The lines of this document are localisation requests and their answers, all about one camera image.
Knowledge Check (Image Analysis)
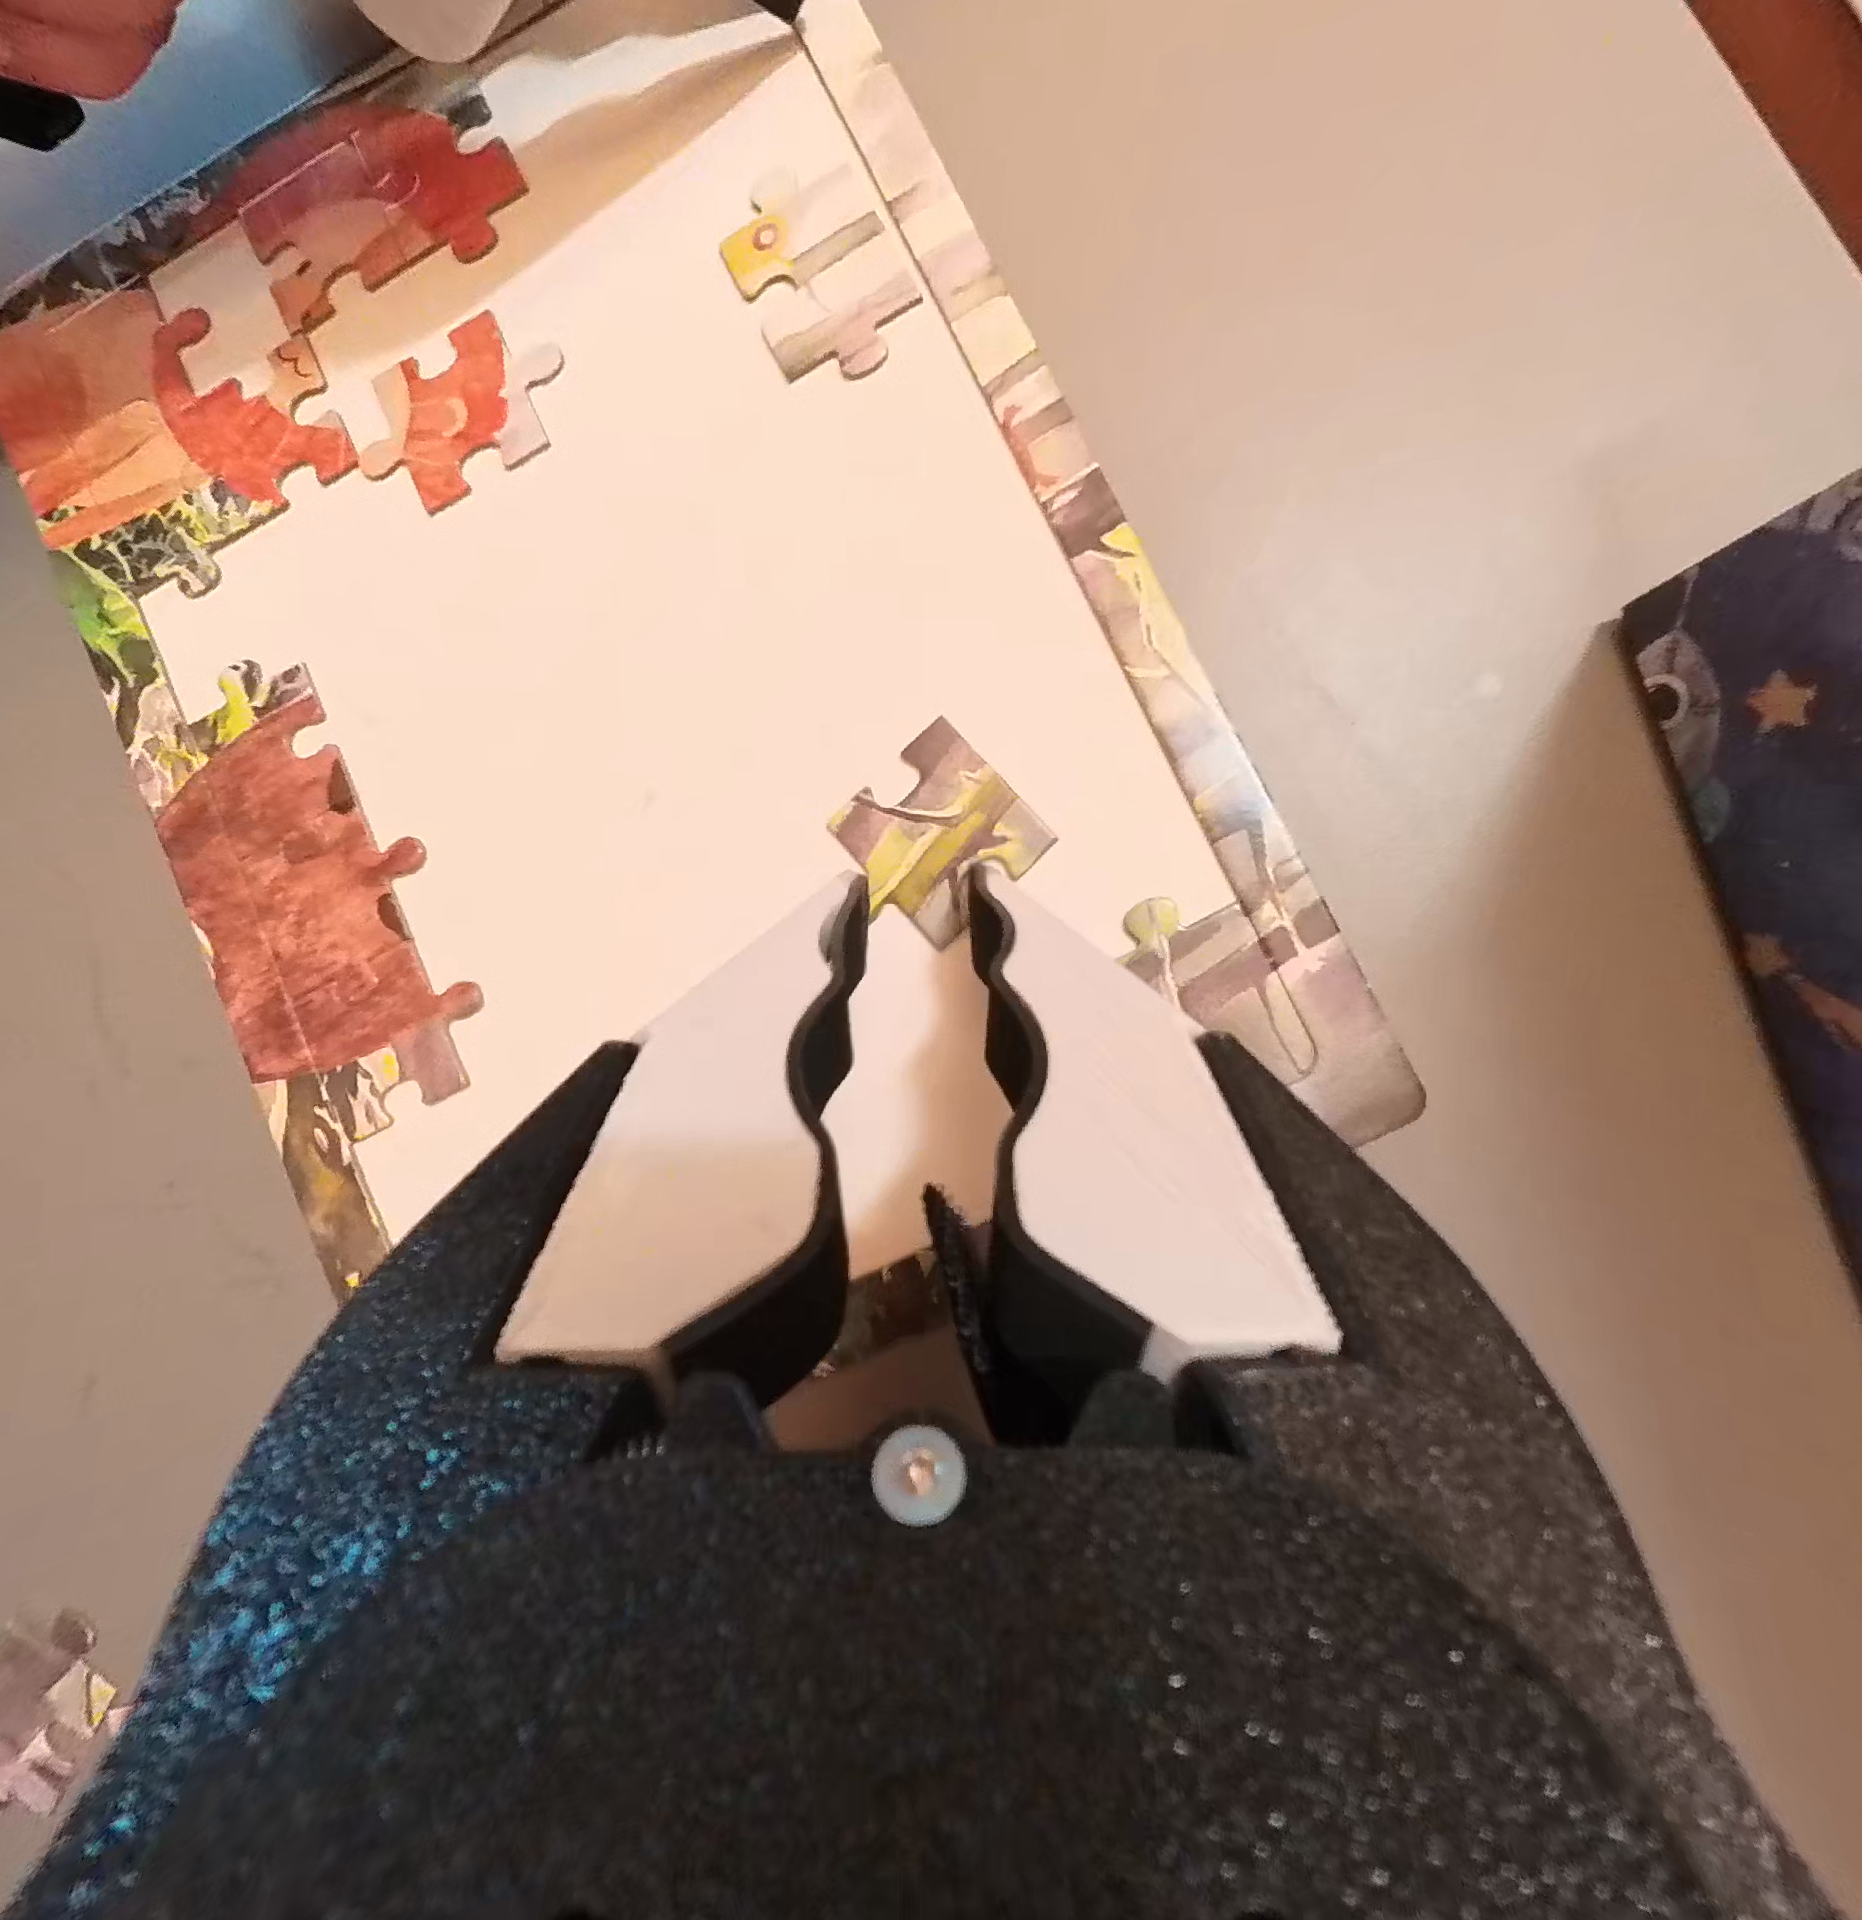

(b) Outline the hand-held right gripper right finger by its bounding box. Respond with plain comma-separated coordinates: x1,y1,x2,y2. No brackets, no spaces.
963,868,1344,1410

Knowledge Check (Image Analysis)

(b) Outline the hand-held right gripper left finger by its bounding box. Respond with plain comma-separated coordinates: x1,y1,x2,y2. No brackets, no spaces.
494,873,874,1410

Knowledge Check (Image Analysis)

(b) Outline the white-backed grey corner puzzle piece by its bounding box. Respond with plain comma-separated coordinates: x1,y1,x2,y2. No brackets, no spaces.
1119,894,1394,1103

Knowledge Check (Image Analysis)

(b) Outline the brown puzzle piece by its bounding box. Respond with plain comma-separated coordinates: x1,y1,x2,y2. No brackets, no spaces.
241,960,487,1148
180,831,427,991
156,718,356,871

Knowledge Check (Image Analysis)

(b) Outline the red and white puzzle piece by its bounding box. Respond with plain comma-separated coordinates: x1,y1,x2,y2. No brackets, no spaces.
356,308,569,518

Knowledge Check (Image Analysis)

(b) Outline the white-backed yellow-green puzzle piece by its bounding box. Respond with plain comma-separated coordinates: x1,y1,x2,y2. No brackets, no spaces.
827,715,1059,954

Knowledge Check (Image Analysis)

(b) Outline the yellow and grey puzzle piece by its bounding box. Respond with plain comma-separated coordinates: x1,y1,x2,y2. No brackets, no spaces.
718,166,929,387

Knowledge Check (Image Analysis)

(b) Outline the cardboard puzzle frame tray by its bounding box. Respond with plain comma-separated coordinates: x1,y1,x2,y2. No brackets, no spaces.
0,0,1431,1310

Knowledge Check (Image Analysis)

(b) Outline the green and yellow puzzle piece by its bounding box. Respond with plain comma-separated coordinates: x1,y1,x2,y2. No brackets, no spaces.
180,657,330,751

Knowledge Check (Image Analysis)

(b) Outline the pile of puzzle pieces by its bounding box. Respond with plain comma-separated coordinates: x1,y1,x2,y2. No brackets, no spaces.
0,1605,130,1821

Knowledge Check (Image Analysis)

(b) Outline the person's left hand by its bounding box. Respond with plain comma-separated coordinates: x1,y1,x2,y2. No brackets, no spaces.
0,0,176,102

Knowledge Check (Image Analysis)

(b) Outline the orange and tan puzzle piece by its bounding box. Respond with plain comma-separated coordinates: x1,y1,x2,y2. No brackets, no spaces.
238,151,423,338

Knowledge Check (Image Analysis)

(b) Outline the red curl-print puzzle piece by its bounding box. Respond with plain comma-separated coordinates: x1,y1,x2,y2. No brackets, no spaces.
147,308,367,514

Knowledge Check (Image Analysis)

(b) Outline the orange corner puzzle piece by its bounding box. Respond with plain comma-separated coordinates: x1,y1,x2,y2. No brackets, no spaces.
0,292,198,519

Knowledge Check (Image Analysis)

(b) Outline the dark leafy puzzle piece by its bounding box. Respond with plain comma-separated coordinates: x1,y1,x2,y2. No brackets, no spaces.
52,487,229,601

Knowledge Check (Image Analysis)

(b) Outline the printed puzzle box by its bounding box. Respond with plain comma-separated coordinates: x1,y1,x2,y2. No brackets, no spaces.
1617,454,1862,1195

